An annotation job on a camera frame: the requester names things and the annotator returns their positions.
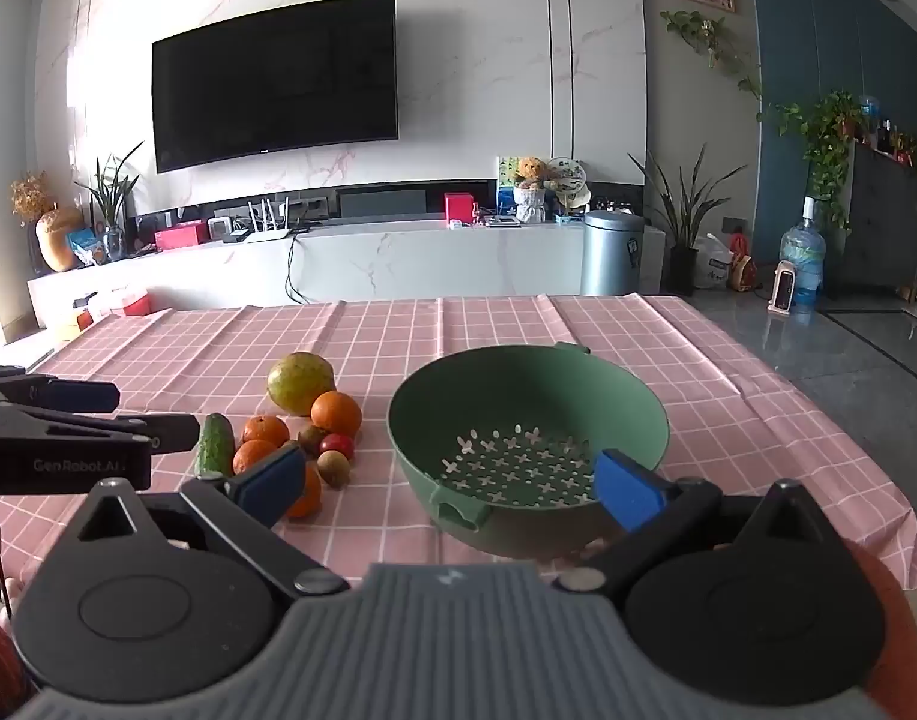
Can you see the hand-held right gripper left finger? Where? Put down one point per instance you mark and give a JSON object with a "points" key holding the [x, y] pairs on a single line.
{"points": [[267, 481]]}

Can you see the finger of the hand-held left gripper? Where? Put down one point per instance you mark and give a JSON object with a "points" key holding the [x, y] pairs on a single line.
{"points": [[173, 433], [76, 395]]}

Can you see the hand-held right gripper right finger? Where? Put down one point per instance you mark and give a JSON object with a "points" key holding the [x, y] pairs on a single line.
{"points": [[627, 491]]}

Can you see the small tangerine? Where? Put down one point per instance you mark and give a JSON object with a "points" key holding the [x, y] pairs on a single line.
{"points": [[265, 430], [250, 457], [310, 495]]}

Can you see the green cucumber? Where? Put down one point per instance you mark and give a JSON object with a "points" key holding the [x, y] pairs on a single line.
{"points": [[215, 444]]}

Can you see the brown longan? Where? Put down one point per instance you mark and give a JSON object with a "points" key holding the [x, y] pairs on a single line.
{"points": [[334, 469], [311, 438]]}

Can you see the red tomato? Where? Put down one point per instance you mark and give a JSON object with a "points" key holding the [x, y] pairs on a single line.
{"points": [[337, 446]]}

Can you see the large orange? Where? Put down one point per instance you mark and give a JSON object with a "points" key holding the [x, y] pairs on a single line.
{"points": [[336, 415]]}

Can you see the yellow-green mango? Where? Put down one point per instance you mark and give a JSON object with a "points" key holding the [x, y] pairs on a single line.
{"points": [[301, 384]]}

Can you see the green colander bowl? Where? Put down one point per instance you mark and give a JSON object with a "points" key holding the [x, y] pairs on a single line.
{"points": [[503, 405]]}

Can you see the red and white box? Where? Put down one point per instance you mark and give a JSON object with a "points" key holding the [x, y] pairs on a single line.
{"points": [[128, 304]]}

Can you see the blue packet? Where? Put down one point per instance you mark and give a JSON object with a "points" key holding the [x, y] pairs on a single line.
{"points": [[85, 244]]}

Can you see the orange ceramic vase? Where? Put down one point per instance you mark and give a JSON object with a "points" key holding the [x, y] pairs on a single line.
{"points": [[59, 241]]}

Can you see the pink checked tablecloth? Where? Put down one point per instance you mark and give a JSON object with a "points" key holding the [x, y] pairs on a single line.
{"points": [[563, 330]]}

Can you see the long red box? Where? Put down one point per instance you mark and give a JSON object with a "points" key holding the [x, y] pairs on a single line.
{"points": [[179, 235]]}

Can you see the green plant in glass vase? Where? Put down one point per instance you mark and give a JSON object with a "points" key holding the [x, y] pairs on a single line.
{"points": [[112, 199]]}

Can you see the dried orange flowers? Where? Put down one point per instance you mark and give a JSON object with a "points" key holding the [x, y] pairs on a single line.
{"points": [[29, 195]]}

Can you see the small white device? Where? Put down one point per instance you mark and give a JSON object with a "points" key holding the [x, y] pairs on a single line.
{"points": [[220, 228]]}

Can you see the white router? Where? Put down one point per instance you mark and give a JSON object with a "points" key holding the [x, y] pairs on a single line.
{"points": [[267, 232]]}

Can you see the snake plant in black pot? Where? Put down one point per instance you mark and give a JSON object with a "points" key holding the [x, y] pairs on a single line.
{"points": [[682, 262]]}

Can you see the silver trash can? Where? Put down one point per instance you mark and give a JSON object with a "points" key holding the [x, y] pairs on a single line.
{"points": [[612, 255]]}

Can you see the white plastic bag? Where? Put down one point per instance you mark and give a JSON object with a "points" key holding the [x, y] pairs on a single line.
{"points": [[713, 266]]}

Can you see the red bag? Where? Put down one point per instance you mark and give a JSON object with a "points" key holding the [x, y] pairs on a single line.
{"points": [[742, 270]]}

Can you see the small pink heater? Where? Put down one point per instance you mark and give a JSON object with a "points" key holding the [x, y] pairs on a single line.
{"points": [[783, 289]]}

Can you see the white marble console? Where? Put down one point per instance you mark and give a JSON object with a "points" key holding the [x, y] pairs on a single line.
{"points": [[398, 259]]}

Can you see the large water bottle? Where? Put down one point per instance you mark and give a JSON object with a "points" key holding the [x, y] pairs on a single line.
{"points": [[802, 255]]}

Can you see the white knitted pot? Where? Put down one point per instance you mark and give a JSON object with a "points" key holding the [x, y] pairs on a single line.
{"points": [[530, 205]]}

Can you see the person's orange clothing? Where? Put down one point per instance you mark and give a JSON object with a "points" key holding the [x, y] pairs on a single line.
{"points": [[905, 630]]}

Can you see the decorative round plate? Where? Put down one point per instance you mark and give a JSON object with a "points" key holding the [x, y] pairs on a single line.
{"points": [[572, 176]]}

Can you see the square red box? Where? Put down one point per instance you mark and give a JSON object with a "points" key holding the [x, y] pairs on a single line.
{"points": [[457, 208]]}

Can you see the brown teddy bear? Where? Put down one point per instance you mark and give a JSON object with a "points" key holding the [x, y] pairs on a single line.
{"points": [[532, 172]]}

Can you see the blue-green picture card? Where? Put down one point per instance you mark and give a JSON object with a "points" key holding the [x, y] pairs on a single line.
{"points": [[505, 176]]}

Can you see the black flat television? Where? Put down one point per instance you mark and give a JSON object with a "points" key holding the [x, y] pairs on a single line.
{"points": [[275, 79]]}

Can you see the dark grey cabinet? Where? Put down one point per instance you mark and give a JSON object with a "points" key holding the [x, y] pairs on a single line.
{"points": [[882, 225]]}

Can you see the green pothos plant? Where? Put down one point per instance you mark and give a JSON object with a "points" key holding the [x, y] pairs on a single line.
{"points": [[822, 135]]}

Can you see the row of bottles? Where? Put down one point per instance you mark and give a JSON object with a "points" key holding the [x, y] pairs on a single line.
{"points": [[886, 135]]}

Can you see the hanging ivy plant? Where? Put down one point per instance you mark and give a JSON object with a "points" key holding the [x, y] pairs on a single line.
{"points": [[706, 34]]}

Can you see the wall socket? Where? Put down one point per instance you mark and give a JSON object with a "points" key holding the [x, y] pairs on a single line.
{"points": [[732, 224]]}

